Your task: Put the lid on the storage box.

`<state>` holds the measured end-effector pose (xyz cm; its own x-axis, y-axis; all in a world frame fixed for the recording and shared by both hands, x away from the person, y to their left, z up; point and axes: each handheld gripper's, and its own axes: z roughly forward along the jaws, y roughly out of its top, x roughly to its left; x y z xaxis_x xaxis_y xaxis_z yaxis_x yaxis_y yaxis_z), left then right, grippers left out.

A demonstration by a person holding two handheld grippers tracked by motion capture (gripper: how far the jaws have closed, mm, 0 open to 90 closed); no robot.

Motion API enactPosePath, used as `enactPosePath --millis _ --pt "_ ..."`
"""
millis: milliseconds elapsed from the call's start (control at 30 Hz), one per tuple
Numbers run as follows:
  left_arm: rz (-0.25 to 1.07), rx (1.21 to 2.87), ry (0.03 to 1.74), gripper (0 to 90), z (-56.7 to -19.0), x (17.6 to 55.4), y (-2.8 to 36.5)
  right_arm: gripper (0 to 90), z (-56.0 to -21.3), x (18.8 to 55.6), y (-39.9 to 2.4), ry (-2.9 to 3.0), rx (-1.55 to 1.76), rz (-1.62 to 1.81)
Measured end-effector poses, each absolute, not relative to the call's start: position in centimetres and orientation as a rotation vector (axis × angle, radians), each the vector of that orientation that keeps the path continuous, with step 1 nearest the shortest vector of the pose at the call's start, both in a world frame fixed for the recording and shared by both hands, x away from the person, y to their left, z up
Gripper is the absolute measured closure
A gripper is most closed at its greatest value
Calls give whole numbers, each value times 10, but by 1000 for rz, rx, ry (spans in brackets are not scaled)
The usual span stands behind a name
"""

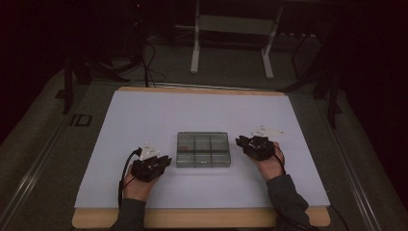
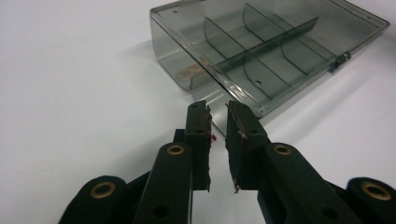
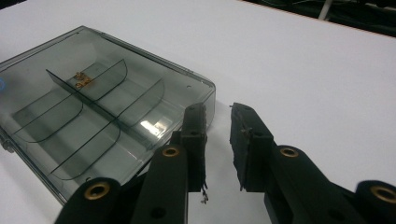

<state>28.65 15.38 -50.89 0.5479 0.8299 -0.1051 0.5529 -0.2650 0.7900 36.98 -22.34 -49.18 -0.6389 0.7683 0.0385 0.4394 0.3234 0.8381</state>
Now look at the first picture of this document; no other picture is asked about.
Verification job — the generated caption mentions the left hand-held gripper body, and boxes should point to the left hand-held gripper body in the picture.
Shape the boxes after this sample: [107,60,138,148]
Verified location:
[130,141,167,184]

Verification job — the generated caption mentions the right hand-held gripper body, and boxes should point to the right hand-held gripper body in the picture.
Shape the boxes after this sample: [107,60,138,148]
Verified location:
[243,125,286,162]

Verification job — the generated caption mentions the metal floor rail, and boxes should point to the metal floor rail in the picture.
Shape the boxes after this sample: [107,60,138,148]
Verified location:
[0,115,76,227]
[316,95,384,231]

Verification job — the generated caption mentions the black floor cables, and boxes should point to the black floor cables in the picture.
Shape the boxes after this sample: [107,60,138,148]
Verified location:
[128,38,167,89]

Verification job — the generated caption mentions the person's right hand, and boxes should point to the person's right hand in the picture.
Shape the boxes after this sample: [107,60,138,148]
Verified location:
[254,141,287,183]

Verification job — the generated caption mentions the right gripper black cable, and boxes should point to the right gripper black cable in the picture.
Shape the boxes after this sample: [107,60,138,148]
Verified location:
[272,144,287,176]

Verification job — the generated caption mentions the person's left hand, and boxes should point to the person's left hand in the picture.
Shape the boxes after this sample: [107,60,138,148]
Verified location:
[122,165,161,203]

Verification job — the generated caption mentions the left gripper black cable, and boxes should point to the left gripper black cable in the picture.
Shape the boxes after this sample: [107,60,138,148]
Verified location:
[117,147,142,211]

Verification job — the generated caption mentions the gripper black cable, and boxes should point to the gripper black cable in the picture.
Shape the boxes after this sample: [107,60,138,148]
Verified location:
[117,147,142,211]
[272,144,287,176]

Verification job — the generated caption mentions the white metal stand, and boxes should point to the white metal stand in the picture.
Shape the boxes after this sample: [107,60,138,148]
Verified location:
[175,0,286,81]

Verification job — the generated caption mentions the white table mat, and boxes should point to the white table mat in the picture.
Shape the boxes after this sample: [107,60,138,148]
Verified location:
[74,90,331,210]

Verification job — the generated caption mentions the wooden table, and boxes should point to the wooden table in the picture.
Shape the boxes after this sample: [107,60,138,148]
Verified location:
[71,86,331,229]

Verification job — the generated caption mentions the dark metal stand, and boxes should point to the dark metal stand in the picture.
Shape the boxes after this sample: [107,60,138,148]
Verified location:
[278,30,344,130]
[55,47,131,116]

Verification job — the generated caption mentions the clear plastic compartment box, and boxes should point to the clear plastic compartment box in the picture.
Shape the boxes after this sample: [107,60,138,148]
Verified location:
[175,131,232,168]

